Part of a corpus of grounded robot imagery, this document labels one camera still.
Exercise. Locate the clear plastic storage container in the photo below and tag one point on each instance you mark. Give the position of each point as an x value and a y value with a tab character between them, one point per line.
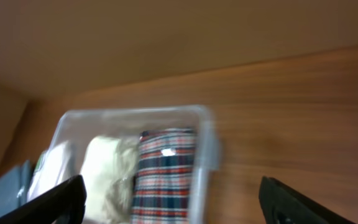
81	126

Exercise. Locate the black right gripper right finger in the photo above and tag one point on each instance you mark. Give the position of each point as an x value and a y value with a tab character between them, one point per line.
282	204

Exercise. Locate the blue folded cloth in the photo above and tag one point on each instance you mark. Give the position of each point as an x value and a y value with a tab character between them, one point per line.
14	186

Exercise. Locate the white printed folded t-shirt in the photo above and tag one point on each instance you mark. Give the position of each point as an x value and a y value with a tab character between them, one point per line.
53	167

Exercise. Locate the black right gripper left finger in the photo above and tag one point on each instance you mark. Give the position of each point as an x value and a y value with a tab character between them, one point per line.
64	203

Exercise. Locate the cream cloth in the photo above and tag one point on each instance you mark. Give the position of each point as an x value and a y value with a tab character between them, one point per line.
108	172

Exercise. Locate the plaid cloth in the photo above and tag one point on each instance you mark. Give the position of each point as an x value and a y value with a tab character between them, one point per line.
164	175

